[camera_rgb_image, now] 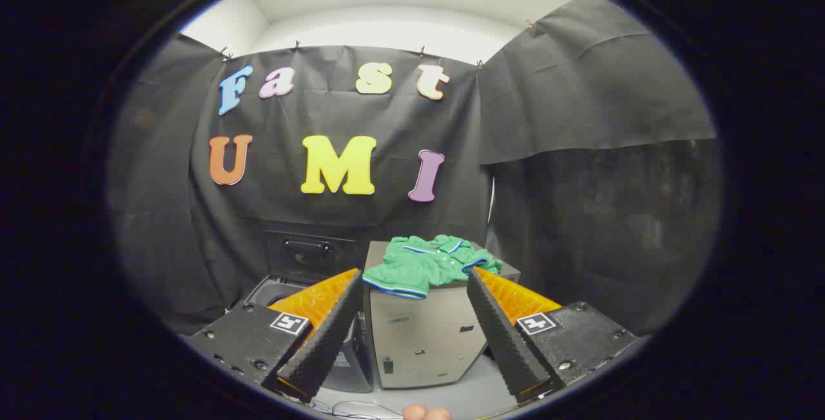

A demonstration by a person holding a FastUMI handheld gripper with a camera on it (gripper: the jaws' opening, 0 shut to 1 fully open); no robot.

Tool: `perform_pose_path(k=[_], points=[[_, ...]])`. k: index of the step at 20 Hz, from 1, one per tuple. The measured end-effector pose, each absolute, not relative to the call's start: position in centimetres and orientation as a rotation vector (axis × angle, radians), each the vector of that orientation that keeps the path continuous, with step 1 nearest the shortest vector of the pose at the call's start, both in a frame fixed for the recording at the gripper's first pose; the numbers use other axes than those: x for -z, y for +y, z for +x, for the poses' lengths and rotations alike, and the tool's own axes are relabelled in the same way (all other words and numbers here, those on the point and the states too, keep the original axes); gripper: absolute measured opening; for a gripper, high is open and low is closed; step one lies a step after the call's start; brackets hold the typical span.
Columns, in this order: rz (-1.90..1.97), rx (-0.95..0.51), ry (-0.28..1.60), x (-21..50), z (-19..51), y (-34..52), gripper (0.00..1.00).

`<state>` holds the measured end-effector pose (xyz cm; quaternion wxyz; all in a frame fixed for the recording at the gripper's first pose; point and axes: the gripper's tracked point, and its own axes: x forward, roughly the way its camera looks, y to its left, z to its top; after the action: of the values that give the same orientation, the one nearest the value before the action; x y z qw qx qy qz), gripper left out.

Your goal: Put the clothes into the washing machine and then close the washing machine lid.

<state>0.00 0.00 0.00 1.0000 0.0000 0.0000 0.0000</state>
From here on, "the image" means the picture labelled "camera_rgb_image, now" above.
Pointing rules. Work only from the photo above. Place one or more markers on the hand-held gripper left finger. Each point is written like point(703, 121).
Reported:
point(329, 336)

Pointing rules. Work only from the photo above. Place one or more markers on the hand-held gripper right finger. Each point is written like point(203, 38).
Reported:
point(499, 336)

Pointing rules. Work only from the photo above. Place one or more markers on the dark grey washing machine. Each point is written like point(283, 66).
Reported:
point(354, 372)

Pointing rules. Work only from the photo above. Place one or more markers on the green polo shirt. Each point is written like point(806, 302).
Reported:
point(419, 265)

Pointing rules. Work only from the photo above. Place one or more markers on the beige metal cabinet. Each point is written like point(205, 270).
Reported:
point(419, 343)

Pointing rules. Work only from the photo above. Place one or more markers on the black backdrop cloth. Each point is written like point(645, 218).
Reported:
point(361, 220)

